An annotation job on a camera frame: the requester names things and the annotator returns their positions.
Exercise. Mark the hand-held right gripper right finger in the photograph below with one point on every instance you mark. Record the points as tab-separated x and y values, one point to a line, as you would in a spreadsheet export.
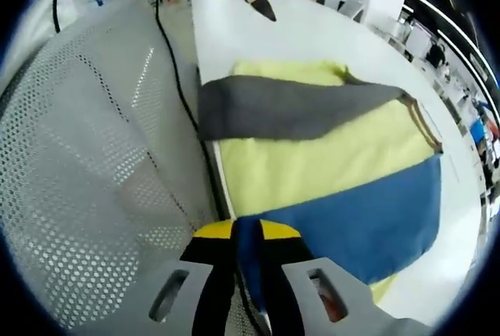
289	273

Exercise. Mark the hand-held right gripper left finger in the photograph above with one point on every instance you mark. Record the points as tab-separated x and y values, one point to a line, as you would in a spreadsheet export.
211	273

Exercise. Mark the yellow garment grey blue sleeves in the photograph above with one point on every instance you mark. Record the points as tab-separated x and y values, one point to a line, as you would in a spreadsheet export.
320	164

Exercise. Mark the person's white shirt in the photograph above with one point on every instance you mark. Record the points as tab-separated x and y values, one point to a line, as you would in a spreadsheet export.
35	19

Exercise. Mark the grey mesh chair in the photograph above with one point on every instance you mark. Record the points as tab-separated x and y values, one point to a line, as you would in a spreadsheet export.
86	156

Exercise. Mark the blue bin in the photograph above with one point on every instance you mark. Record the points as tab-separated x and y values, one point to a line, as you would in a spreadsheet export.
477	133

